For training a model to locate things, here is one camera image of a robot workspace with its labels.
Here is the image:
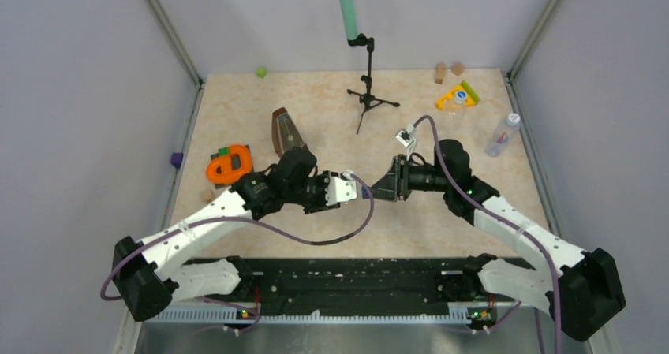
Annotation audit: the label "mint green microphone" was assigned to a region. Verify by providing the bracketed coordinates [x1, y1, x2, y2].
[339, 0, 359, 41]

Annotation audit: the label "green cylinder stick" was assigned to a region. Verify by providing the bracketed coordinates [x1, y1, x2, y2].
[460, 80, 480, 106]

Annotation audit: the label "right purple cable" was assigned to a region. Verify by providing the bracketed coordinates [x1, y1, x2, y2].
[413, 114, 564, 354]

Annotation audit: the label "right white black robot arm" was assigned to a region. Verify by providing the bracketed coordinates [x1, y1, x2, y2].
[371, 139, 626, 342]

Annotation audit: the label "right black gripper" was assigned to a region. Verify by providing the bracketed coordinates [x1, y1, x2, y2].
[365, 155, 450, 203]

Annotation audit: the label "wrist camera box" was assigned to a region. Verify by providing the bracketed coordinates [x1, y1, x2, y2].
[395, 129, 417, 148]
[325, 170, 357, 207]

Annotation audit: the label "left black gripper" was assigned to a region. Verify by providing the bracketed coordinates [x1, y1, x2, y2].
[286, 170, 342, 215]

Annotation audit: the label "brown wooden metronome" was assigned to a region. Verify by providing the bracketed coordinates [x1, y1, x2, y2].
[271, 107, 308, 157]

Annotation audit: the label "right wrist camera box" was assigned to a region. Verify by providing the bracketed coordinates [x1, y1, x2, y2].
[395, 129, 417, 148]

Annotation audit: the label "clear bottle white cap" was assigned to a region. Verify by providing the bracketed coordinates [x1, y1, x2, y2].
[443, 93, 466, 133]

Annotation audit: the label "white slotted cable duct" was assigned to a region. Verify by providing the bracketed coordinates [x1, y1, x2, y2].
[148, 304, 471, 325]

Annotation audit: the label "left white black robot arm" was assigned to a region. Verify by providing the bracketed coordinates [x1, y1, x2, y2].
[100, 148, 357, 322]

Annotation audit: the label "yellow plastic toy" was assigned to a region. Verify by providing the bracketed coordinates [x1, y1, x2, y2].
[435, 84, 472, 110]

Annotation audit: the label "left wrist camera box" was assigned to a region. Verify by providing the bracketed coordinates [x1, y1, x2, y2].
[325, 170, 357, 207]

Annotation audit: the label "clear bottle red label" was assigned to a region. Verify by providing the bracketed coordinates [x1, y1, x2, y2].
[485, 113, 521, 158]

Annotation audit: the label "green ball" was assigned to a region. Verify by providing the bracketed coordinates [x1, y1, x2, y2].
[256, 67, 267, 79]

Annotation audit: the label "small wooden cube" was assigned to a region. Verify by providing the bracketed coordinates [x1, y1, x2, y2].
[200, 189, 216, 203]

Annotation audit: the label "tall wooden block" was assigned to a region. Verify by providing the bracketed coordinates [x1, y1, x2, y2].
[434, 62, 447, 84]

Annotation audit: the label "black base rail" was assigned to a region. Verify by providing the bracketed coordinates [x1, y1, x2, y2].
[210, 256, 511, 318]

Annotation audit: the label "purple block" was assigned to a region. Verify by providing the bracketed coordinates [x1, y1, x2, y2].
[170, 152, 184, 169]

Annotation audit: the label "black tripod stand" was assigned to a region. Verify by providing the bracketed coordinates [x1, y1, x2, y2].
[346, 33, 401, 135]

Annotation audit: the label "orange plastic ring toy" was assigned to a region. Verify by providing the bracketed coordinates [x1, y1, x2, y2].
[205, 143, 253, 184]

